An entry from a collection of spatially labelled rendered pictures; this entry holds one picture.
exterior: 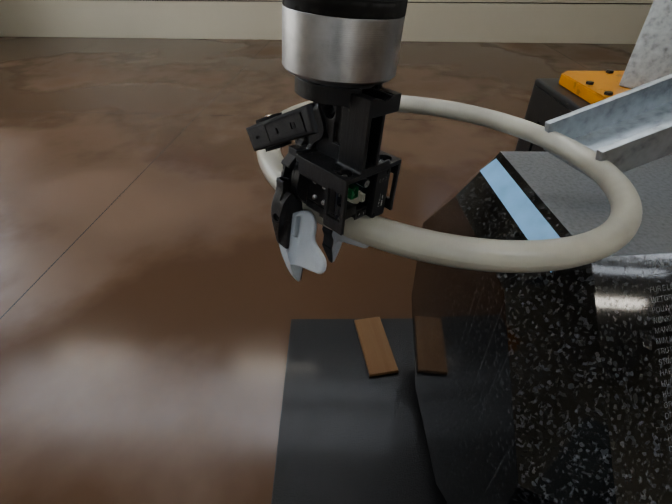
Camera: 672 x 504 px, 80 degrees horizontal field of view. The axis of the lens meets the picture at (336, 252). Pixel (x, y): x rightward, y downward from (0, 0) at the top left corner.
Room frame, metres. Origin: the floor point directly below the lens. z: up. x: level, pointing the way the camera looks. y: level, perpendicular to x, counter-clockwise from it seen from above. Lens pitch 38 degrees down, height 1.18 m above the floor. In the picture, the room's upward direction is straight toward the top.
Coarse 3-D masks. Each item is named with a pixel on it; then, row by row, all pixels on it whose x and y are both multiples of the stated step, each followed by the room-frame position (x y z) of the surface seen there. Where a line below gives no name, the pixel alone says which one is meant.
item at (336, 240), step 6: (324, 228) 0.37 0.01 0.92; (324, 234) 0.37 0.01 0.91; (330, 234) 0.36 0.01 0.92; (336, 234) 0.37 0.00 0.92; (324, 240) 0.37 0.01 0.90; (330, 240) 0.37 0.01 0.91; (336, 240) 0.37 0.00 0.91; (342, 240) 0.37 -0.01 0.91; (348, 240) 0.36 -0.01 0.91; (354, 240) 0.35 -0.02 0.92; (324, 246) 0.37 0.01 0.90; (330, 246) 0.37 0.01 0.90; (336, 246) 0.37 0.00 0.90; (360, 246) 0.35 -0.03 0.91; (366, 246) 0.34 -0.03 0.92; (330, 252) 0.36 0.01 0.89; (336, 252) 0.37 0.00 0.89; (330, 258) 0.37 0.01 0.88
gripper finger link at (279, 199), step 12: (276, 180) 0.33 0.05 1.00; (288, 180) 0.33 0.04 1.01; (276, 192) 0.33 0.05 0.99; (288, 192) 0.32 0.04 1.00; (276, 204) 0.32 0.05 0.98; (288, 204) 0.32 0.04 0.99; (300, 204) 0.33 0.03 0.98; (276, 216) 0.32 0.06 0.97; (288, 216) 0.32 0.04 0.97; (276, 228) 0.32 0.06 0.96; (288, 228) 0.32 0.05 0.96; (288, 240) 0.32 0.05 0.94
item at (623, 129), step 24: (624, 96) 0.65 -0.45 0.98; (648, 96) 0.66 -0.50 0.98; (552, 120) 0.62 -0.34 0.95; (576, 120) 0.63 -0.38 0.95; (600, 120) 0.64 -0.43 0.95; (624, 120) 0.65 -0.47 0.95; (648, 120) 0.63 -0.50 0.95; (600, 144) 0.60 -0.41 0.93; (624, 144) 0.52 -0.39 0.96; (648, 144) 0.53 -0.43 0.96; (576, 168) 0.55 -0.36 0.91; (624, 168) 0.52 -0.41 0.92
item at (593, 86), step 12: (564, 72) 1.63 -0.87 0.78; (576, 72) 1.63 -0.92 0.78; (588, 72) 1.63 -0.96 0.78; (600, 72) 1.63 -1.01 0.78; (612, 72) 1.62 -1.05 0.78; (564, 84) 1.58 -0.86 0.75; (576, 84) 1.50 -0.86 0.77; (588, 84) 1.46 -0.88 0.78; (600, 84) 1.47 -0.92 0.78; (612, 84) 1.47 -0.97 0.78; (588, 96) 1.40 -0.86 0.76; (600, 96) 1.34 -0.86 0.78
